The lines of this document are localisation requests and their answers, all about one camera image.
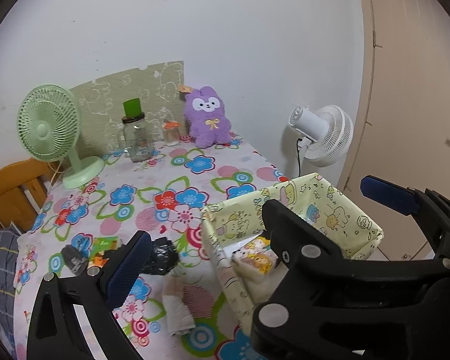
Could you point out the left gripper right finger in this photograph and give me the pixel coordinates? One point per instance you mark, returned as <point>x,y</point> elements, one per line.
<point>295,242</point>

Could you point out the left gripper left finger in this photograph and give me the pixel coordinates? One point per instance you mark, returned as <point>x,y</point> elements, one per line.
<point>123,268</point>

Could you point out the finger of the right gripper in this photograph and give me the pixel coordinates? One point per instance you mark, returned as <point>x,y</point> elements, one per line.
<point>388,194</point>

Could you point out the yellow cartoon tissue pack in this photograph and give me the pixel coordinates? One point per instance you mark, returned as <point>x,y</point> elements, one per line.
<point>255,260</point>

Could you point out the beige and grey sock roll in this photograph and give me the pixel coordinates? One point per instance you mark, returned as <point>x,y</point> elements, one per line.
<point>179,320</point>

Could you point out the green cartoon tissue pack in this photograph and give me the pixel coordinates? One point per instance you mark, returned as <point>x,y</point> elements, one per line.
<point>100,246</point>

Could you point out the black plastic bag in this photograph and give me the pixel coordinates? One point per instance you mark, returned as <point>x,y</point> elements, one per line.
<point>163,258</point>

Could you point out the dark grey rolled socks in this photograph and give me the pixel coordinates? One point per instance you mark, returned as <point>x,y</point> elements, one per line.
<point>74,260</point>

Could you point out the floral tablecloth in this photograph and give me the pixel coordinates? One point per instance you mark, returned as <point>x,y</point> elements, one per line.
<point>163,197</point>

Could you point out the beige door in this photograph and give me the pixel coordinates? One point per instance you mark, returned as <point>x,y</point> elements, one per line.
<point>402,128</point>

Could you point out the yellow cartoon fabric bin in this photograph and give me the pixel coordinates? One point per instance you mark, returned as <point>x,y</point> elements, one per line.
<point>227,226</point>

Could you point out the white floor fan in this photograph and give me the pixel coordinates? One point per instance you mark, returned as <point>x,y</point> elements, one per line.
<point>325,135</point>

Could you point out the blue plaid bedding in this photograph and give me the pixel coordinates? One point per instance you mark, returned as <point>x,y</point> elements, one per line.
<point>8,262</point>

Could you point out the glass mason jar mug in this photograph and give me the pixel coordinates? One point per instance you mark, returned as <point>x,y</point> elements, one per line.
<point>134,138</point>

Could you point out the wooden chair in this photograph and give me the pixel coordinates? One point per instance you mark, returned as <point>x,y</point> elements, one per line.
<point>23,192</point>

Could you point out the cotton swab container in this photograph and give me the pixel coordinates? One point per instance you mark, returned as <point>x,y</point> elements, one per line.
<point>170,132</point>

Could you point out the green cup on jar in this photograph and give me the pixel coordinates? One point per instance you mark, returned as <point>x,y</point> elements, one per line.
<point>132,108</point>

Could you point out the purple plush bunny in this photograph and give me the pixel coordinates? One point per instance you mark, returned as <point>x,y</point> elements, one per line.
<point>205,114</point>

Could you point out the green desk fan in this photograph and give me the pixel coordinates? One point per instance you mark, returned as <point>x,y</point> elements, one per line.
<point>48,127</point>

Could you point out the green patterned mat board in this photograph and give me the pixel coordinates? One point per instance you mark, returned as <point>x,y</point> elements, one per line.
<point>101,101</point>

